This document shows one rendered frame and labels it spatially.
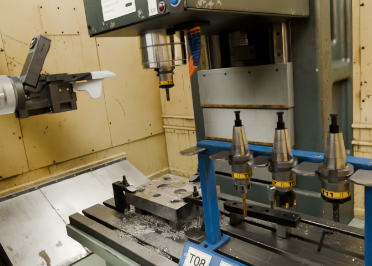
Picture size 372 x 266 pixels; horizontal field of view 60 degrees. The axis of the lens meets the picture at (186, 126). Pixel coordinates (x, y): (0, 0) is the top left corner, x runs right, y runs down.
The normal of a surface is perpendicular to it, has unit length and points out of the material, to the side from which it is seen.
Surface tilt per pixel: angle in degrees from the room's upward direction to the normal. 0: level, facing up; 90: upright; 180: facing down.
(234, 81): 90
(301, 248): 0
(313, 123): 90
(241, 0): 90
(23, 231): 24
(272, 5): 90
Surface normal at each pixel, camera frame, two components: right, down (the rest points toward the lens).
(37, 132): 0.71, 0.06
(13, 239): 0.19, -0.87
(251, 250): -0.11, -0.98
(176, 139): -0.70, 0.21
